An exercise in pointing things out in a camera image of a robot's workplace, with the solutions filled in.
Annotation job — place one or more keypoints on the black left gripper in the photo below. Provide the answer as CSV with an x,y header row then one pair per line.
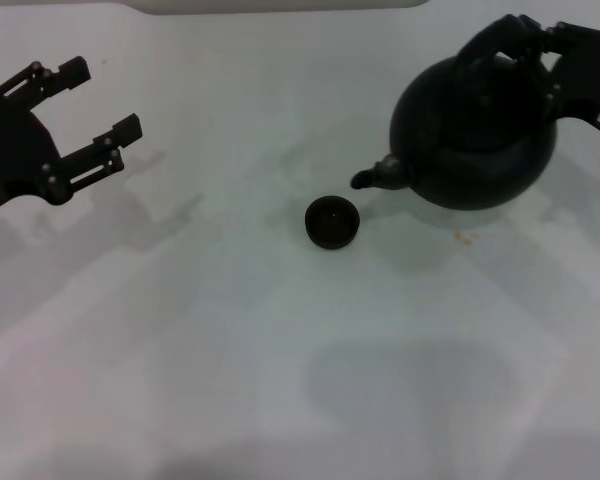
x,y
15,155

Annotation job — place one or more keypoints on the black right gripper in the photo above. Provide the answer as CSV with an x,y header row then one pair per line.
x,y
590,85

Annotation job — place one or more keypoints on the black round teapot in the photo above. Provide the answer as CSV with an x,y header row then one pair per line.
x,y
470,140

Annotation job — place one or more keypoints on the black small teacup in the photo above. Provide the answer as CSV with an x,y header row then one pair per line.
x,y
332,222

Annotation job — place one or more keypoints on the small brown tea drops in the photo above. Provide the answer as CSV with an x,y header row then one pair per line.
x,y
464,238

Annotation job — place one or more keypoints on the white tablecloth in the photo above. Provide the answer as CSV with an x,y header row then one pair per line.
x,y
280,325

